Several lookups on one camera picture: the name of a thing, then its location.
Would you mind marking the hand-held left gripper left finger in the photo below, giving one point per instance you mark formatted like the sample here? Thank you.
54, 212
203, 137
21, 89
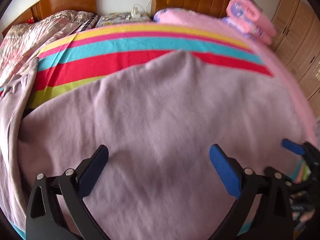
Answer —
93, 170

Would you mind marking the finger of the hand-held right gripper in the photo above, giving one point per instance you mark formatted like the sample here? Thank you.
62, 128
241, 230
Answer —
292, 147

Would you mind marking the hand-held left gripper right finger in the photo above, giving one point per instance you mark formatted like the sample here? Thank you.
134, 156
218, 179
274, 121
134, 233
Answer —
226, 172

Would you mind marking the lilac fleece pants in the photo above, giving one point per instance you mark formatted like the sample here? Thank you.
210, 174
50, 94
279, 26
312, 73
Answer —
160, 120

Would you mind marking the pink bed sheet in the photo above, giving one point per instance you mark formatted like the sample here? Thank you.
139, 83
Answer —
282, 80

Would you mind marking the light wooden wardrobe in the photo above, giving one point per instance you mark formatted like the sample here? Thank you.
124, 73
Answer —
300, 40

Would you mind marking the rainbow striped blanket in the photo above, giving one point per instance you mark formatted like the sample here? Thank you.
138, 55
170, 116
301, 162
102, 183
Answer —
130, 52

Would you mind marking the rolled pink floral blanket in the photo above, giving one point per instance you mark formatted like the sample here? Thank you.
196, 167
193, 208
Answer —
250, 17

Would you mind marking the pink floral satin quilt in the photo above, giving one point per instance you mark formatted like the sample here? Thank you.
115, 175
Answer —
32, 37

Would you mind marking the printed nightstand cloth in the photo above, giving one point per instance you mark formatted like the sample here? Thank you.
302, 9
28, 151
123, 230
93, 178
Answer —
115, 18

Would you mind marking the red ornament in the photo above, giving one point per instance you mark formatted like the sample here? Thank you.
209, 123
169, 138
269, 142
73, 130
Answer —
31, 19

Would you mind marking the white charger plug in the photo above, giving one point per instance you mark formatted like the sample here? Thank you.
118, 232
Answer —
136, 12

